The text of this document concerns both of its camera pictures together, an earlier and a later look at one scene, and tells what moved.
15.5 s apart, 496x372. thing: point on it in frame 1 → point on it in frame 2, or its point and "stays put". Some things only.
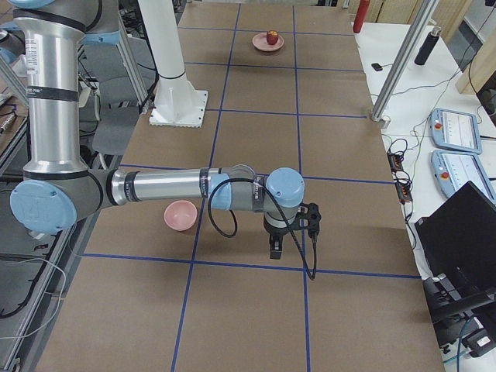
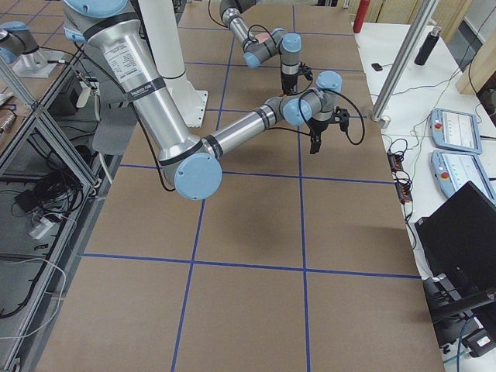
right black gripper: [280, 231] → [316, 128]
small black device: [377, 67] stays put
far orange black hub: [394, 162] stays put
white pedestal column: [177, 102] stays put
